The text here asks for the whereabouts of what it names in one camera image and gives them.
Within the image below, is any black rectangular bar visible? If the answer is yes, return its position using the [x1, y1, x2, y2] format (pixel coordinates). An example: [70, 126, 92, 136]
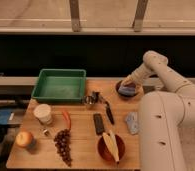
[93, 113, 105, 135]

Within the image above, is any blue black machine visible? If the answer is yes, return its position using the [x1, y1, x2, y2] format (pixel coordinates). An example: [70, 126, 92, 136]
[0, 107, 13, 156]

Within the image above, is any blue sponge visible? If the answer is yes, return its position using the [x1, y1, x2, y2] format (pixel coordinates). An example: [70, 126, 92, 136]
[118, 86, 135, 96]

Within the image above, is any yellow corn cob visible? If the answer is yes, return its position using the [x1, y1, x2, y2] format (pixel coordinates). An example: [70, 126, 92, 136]
[102, 130, 120, 163]

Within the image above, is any green plastic tray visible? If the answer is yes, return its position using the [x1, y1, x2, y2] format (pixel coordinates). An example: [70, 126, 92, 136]
[31, 69, 86, 103]

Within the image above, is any black handled tool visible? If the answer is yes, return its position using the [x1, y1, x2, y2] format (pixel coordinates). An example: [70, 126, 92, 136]
[92, 91, 115, 125]

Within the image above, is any small metal object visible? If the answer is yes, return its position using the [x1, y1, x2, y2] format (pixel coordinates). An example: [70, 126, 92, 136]
[42, 129, 50, 136]

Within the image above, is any white paper cup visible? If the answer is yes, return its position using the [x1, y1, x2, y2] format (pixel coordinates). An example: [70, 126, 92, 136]
[33, 104, 52, 125]

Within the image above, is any dark purple bowl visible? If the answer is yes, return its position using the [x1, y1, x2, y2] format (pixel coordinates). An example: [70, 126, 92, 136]
[115, 82, 138, 98]

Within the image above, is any small metal cup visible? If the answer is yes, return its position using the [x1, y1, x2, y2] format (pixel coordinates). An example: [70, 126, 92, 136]
[84, 96, 95, 109]

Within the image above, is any bunch of dark grapes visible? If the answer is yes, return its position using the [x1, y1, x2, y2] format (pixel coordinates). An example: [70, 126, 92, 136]
[54, 129, 72, 167]

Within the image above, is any crumpled grey cloth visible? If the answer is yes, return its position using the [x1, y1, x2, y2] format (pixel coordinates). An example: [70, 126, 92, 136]
[125, 112, 139, 135]

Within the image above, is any brown bowl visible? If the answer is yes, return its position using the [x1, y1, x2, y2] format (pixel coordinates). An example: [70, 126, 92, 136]
[97, 133, 125, 164]

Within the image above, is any red yellow apple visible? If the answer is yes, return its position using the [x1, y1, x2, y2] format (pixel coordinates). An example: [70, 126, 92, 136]
[16, 131, 33, 148]

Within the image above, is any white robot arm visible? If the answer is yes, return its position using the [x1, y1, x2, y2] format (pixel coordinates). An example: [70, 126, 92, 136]
[121, 51, 195, 171]

